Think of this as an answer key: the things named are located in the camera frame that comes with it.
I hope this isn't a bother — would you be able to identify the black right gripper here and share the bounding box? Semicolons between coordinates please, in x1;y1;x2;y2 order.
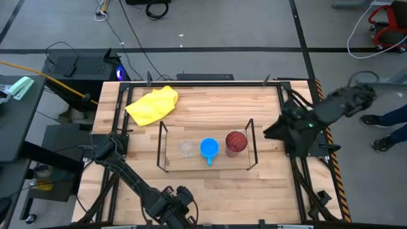
263;109;306;142

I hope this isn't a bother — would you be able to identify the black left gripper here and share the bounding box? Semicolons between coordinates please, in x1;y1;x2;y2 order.
158;186;197;229

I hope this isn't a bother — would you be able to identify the red translucent cup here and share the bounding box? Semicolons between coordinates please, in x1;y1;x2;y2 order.
224;131;249;158

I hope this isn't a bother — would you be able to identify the clear glass cup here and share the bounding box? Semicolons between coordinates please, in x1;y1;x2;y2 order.
177;137;195;158

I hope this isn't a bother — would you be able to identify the blue plastic mug with handle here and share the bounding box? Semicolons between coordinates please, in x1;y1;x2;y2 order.
199;137;220;167

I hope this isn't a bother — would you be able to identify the yellow black hazard tape strip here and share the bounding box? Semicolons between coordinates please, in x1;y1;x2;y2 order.
314;78;352;223

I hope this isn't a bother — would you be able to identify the black power strip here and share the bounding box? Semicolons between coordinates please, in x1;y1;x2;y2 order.
176;73;235;81

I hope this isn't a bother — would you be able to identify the person's shoe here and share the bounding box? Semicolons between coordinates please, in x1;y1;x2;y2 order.
371;135;397;153
359;114;384;127

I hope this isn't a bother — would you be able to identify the yellow cloth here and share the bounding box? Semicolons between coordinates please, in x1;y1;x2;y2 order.
125;85;179;127

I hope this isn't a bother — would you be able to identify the person's leg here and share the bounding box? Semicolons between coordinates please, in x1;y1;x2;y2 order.
380;104;407;127
390;125;407;144

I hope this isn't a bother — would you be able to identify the black rolling cart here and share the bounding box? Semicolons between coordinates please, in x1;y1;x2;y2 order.
18;123;95;223

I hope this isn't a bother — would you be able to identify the red metal cart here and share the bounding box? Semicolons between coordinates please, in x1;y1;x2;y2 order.
368;0;407;53

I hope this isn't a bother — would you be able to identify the black computer tower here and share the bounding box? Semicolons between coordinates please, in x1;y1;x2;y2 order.
42;47;131;113

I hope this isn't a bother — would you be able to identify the black flat device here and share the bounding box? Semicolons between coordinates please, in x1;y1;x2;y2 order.
62;56;78;78

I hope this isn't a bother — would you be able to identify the black desk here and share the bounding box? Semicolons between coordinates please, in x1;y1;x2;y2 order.
0;74;48;163

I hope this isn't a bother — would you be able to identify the black box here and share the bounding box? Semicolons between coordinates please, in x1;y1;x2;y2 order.
125;0;172;5

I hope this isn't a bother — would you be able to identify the mint green stapler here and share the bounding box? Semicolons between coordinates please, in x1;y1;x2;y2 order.
6;76;35;101

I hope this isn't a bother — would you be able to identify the black metal rig frame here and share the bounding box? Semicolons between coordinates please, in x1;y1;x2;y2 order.
76;74;343;229

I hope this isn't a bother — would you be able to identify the white floor cable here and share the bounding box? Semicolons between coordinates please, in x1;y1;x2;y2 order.
346;2;407;60

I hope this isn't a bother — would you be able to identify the long black floor cable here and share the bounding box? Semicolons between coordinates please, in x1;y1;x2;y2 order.
118;0;174;81

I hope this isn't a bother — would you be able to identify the black coiled cable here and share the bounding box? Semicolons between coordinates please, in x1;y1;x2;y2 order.
145;1;170;21

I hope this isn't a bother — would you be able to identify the orange cable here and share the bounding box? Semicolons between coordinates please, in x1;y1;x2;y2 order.
0;60;99;106

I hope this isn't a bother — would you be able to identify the white coiled cable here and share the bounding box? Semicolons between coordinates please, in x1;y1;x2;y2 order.
93;0;111;22

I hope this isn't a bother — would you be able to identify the thin black cable loop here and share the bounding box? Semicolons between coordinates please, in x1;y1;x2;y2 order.
45;41;79;64

